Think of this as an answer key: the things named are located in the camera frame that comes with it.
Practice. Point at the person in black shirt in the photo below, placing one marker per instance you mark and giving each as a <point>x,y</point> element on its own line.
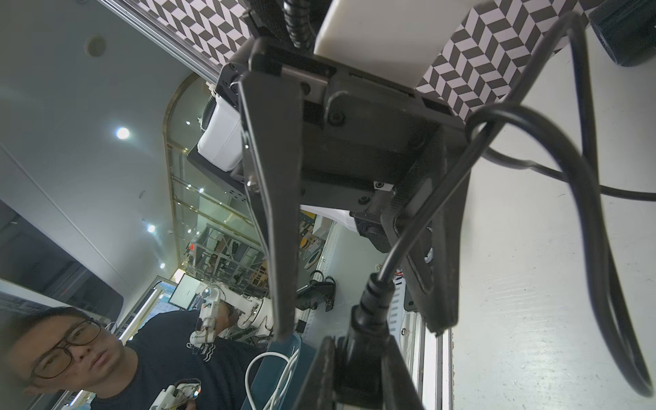
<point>64,349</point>

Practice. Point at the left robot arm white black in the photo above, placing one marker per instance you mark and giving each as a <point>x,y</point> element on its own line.
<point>392,40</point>

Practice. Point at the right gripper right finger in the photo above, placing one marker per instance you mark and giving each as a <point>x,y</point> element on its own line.
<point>398,388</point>

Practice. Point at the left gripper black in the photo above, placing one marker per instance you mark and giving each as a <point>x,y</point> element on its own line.
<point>323,135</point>

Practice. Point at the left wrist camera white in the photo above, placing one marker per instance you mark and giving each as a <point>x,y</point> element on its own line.
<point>221,143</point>

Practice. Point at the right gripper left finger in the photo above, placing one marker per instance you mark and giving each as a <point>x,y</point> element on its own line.
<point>318,388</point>

